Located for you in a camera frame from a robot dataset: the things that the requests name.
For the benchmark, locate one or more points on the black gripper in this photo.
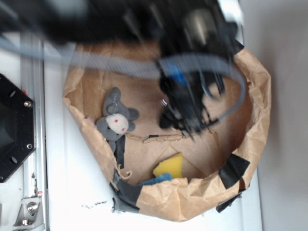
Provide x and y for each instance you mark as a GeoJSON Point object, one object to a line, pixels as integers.
{"type": "Point", "coordinates": [184, 92]}

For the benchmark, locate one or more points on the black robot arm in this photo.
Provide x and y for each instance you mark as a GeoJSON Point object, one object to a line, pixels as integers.
{"type": "Point", "coordinates": [197, 39]}

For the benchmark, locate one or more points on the grey plush elephant toy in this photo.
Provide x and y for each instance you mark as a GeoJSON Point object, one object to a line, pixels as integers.
{"type": "Point", "coordinates": [117, 119]}

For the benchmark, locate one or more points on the brown paper bag bin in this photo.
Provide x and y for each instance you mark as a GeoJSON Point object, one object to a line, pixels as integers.
{"type": "Point", "coordinates": [218, 164]}

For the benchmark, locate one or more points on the aluminium extrusion rail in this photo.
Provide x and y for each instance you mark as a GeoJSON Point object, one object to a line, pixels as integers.
{"type": "Point", "coordinates": [34, 167]}

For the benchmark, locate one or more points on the black hexagonal mount plate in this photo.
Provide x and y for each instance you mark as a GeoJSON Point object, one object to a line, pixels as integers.
{"type": "Point", "coordinates": [17, 128]}

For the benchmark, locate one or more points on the yellow blue sponge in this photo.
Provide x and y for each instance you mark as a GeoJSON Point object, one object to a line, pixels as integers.
{"type": "Point", "coordinates": [168, 169]}

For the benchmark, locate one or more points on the metal corner bracket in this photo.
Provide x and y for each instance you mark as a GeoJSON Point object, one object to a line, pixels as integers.
{"type": "Point", "coordinates": [30, 215]}

